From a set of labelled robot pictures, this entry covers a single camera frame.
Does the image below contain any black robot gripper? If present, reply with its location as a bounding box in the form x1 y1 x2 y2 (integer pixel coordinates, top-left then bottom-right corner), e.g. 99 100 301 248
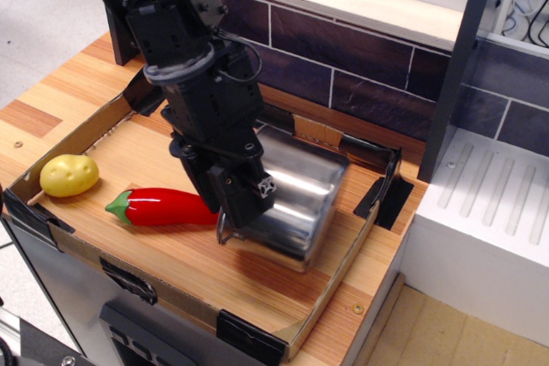
160 42 277 227

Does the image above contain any shiny metal pot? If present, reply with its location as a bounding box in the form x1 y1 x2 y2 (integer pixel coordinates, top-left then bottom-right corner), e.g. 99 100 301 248
217 125 350 273

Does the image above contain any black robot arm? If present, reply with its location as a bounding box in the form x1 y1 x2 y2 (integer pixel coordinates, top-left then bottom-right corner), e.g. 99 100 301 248
102 0 275 228

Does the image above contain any taped cardboard fence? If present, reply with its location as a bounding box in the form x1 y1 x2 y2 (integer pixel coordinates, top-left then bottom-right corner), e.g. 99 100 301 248
2 57 415 363

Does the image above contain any red toy chili pepper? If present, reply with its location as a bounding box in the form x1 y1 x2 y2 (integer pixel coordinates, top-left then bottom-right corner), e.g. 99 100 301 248
105 188 219 226

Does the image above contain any yellow toy potato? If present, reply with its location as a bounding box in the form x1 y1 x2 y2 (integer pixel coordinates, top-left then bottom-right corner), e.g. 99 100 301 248
39 154 100 197

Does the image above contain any black toy oven front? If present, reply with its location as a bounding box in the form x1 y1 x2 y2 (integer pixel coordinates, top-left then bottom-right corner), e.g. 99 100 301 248
98 302 202 366

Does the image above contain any white toy sink drainboard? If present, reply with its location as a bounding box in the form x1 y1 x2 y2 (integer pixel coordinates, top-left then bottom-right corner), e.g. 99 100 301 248
401 130 548 345

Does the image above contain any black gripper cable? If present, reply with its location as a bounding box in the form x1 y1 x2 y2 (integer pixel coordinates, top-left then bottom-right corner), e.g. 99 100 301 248
214 29 263 87

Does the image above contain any dark grey shelf post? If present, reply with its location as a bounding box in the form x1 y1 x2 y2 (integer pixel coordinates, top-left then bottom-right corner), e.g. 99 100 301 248
418 0 488 183

